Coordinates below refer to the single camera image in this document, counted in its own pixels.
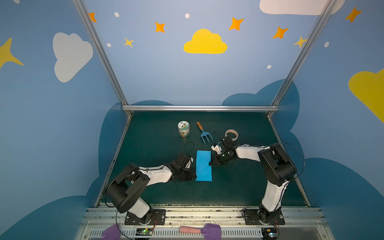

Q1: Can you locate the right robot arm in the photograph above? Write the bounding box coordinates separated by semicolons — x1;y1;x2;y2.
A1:
209;137;297;225

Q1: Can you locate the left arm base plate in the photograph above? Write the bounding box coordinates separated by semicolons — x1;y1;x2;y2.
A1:
124;209;166;226

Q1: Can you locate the floor rail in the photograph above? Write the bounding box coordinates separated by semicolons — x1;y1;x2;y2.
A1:
267;117;312;207
93;115;133;208

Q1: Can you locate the aluminium left corner post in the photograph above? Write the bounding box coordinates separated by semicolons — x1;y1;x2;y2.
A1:
72;0;128;107

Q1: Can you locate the right green circuit board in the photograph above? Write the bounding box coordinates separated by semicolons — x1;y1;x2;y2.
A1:
262;228;279;240

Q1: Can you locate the aluminium right corner post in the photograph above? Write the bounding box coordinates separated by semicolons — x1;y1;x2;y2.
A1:
267;0;338;119

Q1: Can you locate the front aluminium rail base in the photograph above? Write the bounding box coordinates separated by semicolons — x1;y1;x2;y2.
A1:
76;205;335;240

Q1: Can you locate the blue garden fork wooden handle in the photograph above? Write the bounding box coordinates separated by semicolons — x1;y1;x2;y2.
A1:
197;122;214;144

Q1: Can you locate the purple scoop left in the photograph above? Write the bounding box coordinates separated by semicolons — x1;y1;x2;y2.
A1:
101;224;121;240

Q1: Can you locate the left green circuit board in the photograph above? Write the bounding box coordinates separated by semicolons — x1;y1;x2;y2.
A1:
135;228;154;237

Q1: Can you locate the purple shovel pink handle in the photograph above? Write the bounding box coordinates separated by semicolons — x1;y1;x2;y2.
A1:
180;224;222;240

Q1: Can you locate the aluminium back frame rail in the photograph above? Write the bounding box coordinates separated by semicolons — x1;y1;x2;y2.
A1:
122;105;279;112

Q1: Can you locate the green circuit board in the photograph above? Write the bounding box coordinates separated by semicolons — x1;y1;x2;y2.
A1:
262;228;279;240
135;228;154;237

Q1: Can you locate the aluminium corner post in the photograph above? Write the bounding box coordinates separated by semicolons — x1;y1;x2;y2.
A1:
267;0;338;119
72;0;128;107

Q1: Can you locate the cyan paper sheet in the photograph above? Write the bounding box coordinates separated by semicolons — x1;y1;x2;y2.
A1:
196;151;213;182

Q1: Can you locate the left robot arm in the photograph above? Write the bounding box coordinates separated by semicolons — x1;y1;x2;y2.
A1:
104;153;197;225

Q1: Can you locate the left side floor rail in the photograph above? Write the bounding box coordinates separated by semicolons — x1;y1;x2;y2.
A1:
93;115;133;208

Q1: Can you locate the right side floor rail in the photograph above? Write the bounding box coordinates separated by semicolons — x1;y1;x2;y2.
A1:
267;117;312;207

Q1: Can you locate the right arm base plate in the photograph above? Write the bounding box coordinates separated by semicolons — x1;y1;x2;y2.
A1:
241;208;286;226

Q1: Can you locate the small patterned jar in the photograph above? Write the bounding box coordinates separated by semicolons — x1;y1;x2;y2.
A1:
178;121;190;137

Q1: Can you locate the white double-sided tape roll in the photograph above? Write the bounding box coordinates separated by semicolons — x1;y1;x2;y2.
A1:
225;129;239;142

